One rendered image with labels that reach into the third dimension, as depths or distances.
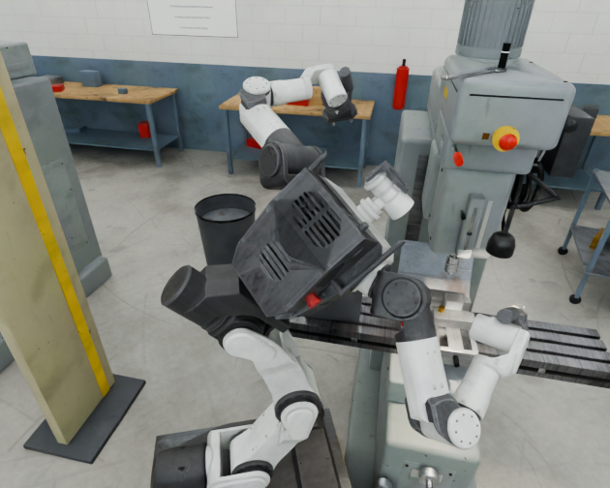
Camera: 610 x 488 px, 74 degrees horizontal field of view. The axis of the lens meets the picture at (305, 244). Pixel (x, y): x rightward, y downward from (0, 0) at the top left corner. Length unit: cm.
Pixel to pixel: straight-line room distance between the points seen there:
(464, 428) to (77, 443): 211
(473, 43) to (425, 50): 405
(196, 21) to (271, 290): 538
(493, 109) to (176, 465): 140
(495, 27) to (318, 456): 155
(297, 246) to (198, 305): 29
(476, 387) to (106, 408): 216
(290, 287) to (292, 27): 498
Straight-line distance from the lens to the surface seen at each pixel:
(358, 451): 219
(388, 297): 87
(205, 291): 99
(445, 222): 137
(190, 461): 155
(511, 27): 149
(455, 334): 162
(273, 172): 100
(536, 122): 116
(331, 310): 164
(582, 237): 419
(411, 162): 177
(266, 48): 577
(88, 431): 268
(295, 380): 123
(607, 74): 602
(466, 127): 113
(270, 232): 87
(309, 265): 82
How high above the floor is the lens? 206
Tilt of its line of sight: 32 degrees down
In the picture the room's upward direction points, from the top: 1 degrees clockwise
